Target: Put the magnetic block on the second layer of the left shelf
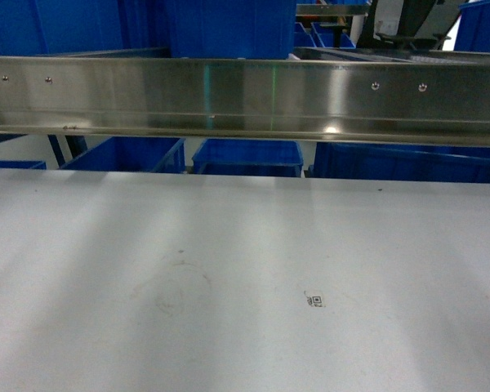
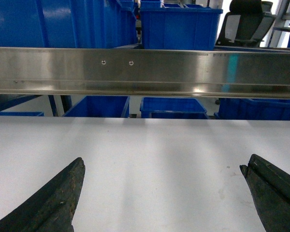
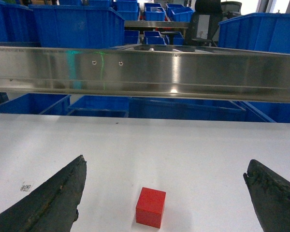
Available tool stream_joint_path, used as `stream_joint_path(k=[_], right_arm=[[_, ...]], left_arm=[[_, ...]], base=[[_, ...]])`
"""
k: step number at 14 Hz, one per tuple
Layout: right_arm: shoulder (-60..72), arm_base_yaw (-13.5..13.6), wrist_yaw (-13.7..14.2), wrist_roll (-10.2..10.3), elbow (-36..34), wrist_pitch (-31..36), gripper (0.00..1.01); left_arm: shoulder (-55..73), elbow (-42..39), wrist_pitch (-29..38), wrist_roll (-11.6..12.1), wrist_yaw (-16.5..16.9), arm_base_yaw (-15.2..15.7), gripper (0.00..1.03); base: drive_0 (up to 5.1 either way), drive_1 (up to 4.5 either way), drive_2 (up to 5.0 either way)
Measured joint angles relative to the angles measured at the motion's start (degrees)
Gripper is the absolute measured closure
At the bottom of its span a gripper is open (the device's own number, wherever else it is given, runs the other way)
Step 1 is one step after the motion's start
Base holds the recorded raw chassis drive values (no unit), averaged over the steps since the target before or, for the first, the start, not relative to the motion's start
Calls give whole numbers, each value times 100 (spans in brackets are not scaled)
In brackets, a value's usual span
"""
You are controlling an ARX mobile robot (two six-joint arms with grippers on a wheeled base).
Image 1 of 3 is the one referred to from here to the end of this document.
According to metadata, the large blue bin upper shelf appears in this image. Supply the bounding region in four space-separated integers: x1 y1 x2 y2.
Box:
164 0 296 60

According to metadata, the QR code sticker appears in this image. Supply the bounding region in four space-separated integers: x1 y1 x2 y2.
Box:
304 290 326 308

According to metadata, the blue bin behind table centre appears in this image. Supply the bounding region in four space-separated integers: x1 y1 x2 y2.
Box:
192 139 304 177

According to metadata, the stainless steel shelf rail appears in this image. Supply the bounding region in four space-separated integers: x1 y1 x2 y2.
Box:
0 52 490 147

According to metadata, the blue bin behind table left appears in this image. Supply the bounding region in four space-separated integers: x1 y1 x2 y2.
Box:
60 137 185 174

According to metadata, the blue bin behind table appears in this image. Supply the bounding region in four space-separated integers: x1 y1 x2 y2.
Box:
309 143 490 184
192 139 304 177
60 137 185 174

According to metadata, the blue bin behind table right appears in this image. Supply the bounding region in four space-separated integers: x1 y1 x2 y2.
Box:
309 143 490 184

